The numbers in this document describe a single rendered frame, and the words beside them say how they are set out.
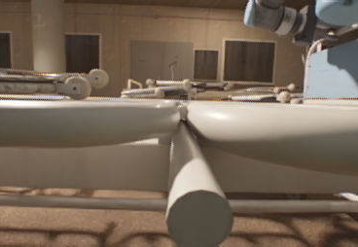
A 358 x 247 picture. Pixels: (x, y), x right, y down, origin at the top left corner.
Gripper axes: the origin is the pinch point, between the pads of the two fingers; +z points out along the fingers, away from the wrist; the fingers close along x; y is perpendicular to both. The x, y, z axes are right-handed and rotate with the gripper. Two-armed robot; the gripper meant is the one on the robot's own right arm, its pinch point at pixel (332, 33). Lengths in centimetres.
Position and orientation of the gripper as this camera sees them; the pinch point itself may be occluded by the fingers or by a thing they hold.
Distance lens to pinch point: 100.6
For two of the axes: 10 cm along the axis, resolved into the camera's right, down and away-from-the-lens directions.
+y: 0.2, 1.2, -9.9
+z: 9.8, 2.0, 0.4
